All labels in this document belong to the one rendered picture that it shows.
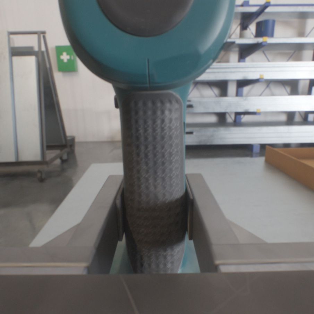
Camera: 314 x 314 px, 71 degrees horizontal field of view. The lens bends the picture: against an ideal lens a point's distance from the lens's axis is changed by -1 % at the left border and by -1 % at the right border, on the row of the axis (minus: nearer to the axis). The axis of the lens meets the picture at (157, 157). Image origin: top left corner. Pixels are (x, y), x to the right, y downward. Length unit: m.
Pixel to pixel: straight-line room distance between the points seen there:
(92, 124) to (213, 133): 2.51
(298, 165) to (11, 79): 2.69
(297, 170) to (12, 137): 2.55
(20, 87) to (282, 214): 2.68
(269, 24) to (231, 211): 3.97
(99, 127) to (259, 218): 4.52
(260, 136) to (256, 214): 3.49
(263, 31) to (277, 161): 3.57
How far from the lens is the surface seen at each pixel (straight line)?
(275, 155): 0.87
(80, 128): 5.00
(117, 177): 0.15
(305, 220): 0.56
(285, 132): 4.16
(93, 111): 4.88
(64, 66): 4.89
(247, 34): 4.26
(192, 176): 0.15
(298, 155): 1.00
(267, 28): 4.33
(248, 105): 3.90
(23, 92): 2.83
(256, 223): 0.50
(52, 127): 3.51
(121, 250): 0.17
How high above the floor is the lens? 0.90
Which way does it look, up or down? 15 degrees down
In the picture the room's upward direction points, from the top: 1 degrees counter-clockwise
